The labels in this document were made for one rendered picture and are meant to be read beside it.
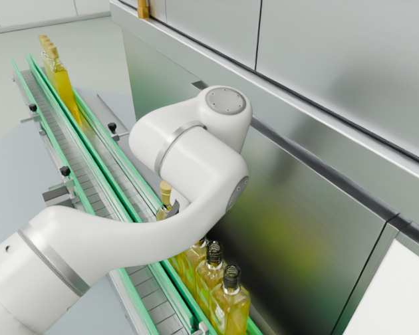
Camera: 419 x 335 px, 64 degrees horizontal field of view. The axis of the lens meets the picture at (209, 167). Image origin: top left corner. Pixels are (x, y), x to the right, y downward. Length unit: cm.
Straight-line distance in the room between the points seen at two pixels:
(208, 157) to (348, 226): 25
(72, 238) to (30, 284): 5
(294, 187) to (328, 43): 22
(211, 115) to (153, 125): 7
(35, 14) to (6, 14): 40
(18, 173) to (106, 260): 127
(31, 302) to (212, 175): 19
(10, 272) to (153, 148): 17
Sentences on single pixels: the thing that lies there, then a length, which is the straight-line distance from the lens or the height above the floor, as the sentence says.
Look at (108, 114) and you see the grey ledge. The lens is 156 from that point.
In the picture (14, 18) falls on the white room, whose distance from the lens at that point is 642.
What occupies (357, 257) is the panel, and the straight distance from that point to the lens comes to 53.
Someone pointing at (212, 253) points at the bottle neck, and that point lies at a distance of 61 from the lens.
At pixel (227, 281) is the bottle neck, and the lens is 59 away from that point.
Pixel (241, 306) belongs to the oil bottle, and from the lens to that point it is 64.
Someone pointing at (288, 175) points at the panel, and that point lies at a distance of 55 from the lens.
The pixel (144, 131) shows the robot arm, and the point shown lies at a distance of 37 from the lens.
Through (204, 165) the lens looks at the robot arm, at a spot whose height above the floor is 142.
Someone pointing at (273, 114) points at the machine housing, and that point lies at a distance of 55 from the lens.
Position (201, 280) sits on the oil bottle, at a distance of 68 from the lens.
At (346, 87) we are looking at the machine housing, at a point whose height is 144.
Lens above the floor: 163
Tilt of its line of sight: 39 degrees down
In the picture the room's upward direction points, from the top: straight up
